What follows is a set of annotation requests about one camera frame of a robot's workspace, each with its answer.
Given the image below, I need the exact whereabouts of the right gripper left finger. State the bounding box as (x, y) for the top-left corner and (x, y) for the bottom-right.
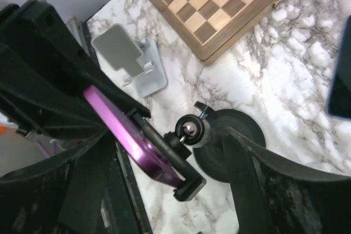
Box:
(1, 0), (151, 140)

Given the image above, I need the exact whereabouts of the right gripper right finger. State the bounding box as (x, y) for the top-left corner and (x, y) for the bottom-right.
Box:
(0, 124), (351, 234)

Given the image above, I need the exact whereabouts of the black pole stand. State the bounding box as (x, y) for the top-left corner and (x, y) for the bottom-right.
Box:
(128, 101), (266, 202)

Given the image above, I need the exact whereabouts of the blue phone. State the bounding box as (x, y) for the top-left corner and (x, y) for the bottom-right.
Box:
(326, 16), (350, 120)

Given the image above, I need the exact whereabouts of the silver phone stand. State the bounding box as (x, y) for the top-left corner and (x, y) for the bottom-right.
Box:
(91, 24), (168, 98)

